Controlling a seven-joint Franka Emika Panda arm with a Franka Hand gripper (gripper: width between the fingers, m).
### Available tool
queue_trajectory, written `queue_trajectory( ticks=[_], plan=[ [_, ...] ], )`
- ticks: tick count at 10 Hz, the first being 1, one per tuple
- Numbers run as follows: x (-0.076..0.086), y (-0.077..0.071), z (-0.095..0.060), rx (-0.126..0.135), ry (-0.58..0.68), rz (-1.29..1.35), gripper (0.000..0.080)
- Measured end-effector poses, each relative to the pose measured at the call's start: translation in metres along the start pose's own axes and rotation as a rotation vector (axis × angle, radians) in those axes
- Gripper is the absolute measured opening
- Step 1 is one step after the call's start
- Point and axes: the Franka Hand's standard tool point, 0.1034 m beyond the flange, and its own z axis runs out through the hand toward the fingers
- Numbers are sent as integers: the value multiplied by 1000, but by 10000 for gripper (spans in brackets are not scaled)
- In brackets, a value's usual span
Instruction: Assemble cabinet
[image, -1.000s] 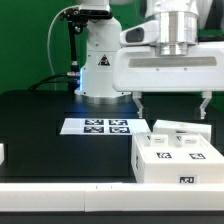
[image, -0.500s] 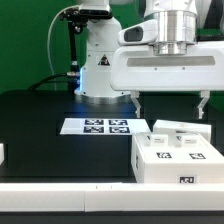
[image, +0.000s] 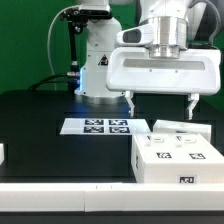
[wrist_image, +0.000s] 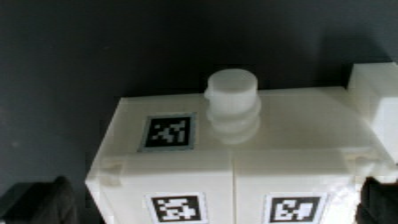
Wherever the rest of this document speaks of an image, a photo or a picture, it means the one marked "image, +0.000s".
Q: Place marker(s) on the long white cabinet side piece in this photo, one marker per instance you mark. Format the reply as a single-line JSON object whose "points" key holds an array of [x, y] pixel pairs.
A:
{"points": [[183, 127]]}

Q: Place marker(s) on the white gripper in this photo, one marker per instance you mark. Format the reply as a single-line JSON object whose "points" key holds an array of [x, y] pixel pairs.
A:
{"points": [[194, 72]]}

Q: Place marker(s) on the white front fence bar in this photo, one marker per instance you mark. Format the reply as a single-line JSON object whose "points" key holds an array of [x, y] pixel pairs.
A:
{"points": [[99, 197]]}

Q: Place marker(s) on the white left fence bar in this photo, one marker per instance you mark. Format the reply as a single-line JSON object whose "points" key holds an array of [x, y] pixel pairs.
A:
{"points": [[1, 153]]}

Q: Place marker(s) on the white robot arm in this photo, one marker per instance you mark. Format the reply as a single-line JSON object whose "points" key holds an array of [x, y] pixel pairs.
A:
{"points": [[152, 57]]}

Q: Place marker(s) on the small white cabinet top panel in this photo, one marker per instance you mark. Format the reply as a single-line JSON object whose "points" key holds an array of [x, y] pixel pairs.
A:
{"points": [[152, 147]]}

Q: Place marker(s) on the white cabinet body box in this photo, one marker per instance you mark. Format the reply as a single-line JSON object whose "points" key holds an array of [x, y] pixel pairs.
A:
{"points": [[175, 172]]}

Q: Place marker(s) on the white fence bar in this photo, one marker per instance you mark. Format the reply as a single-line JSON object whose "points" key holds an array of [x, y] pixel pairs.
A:
{"points": [[1, 153], [99, 197]]}

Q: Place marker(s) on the white cabinet door panel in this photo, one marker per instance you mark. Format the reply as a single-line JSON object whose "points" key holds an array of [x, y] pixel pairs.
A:
{"points": [[192, 148]]}

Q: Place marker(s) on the black camera stand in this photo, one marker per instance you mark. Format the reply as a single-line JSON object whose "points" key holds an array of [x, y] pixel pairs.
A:
{"points": [[77, 20]]}

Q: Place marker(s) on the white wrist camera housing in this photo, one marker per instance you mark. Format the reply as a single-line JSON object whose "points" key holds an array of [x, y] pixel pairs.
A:
{"points": [[140, 36]]}

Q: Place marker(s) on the white marker sheet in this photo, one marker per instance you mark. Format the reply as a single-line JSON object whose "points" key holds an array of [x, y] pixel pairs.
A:
{"points": [[100, 126]]}

